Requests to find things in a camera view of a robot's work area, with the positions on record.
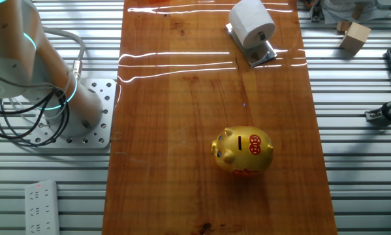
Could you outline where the grey cable metal connector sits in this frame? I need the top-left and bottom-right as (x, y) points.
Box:
(42, 27), (86, 81)

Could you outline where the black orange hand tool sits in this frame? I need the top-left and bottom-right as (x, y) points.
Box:
(307, 0), (323, 23)

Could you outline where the black cable bundle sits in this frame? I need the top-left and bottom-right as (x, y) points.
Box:
(0, 89), (70, 148)

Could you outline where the grey cloth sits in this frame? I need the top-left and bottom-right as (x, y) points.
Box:
(322, 0), (391, 24)

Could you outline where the white power strip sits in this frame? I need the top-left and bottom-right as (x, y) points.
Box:
(24, 180), (61, 235)

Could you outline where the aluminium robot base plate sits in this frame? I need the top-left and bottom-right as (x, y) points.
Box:
(30, 78), (117, 149)

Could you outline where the large wooden block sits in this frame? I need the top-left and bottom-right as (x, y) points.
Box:
(339, 22), (372, 55)

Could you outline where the white paper roll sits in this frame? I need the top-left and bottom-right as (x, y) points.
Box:
(228, 0), (277, 50)

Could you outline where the gold piggy bank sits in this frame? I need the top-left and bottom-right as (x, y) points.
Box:
(210, 125), (275, 177)

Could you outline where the metal roll holder shelf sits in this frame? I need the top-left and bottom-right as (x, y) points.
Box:
(225, 22), (277, 69)

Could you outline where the small wooden block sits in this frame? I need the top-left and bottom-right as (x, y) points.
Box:
(336, 20), (352, 33)

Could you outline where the tan wooden piece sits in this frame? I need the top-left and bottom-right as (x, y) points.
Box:
(351, 3), (366, 20)

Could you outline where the black clamp tool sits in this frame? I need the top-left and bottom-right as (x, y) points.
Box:
(364, 99), (391, 127)

